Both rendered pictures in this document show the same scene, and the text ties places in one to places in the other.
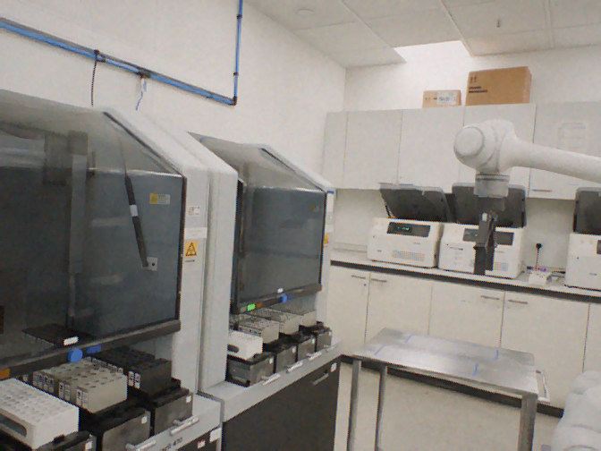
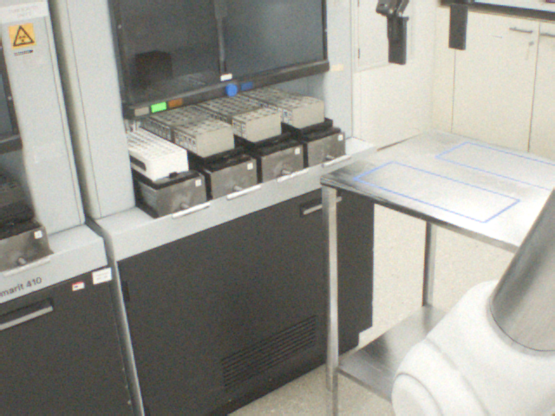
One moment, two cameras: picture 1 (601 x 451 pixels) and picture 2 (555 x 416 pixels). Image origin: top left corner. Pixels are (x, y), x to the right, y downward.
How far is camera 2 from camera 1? 0.77 m
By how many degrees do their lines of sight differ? 32
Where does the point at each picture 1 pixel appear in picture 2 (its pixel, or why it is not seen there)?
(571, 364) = not seen: outside the picture
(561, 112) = not seen: outside the picture
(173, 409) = (13, 246)
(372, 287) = (543, 48)
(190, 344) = (53, 163)
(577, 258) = not seen: outside the picture
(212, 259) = (68, 45)
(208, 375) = (100, 201)
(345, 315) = (501, 93)
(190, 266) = (27, 59)
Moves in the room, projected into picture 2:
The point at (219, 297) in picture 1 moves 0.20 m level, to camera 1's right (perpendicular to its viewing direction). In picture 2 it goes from (95, 97) to (173, 102)
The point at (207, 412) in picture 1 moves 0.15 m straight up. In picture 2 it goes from (78, 250) to (66, 188)
